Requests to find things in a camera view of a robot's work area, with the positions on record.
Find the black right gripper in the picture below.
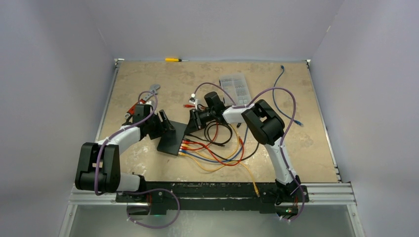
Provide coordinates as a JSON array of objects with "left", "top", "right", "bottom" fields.
[{"left": 185, "top": 109, "right": 215, "bottom": 135}]

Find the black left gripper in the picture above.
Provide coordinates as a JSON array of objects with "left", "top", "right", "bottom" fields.
[{"left": 145, "top": 110, "right": 174, "bottom": 139}]

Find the black network switch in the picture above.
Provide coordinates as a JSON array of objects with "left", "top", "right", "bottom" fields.
[{"left": 157, "top": 120, "right": 187, "bottom": 156}]

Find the blue ethernet cable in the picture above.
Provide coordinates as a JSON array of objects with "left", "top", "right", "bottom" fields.
[
  {"left": 179, "top": 125, "right": 250, "bottom": 163},
  {"left": 272, "top": 65, "right": 304, "bottom": 127}
]

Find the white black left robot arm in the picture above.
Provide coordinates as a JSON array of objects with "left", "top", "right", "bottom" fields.
[{"left": 75, "top": 104, "right": 183, "bottom": 202}]

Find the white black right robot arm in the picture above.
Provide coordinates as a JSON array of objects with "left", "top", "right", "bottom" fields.
[{"left": 185, "top": 91, "right": 304, "bottom": 201}]

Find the clear plastic parts box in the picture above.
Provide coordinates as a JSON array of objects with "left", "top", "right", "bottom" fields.
[{"left": 219, "top": 73, "right": 251, "bottom": 105}]

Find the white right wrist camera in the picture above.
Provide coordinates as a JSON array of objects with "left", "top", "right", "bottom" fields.
[{"left": 189, "top": 93, "right": 199, "bottom": 110}]

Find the red handled adjustable wrench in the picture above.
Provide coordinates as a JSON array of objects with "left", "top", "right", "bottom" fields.
[{"left": 124, "top": 84, "right": 161, "bottom": 119}]

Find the yellow handled screwdriver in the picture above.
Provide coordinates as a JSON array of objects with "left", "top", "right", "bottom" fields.
[{"left": 165, "top": 58, "right": 188, "bottom": 62}]

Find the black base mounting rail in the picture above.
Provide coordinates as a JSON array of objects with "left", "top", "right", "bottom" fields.
[{"left": 116, "top": 181, "right": 310, "bottom": 216}]

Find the aluminium frame rail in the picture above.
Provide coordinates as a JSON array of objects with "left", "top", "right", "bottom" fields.
[{"left": 68, "top": 183, "right": 357, "bottom": 205}]

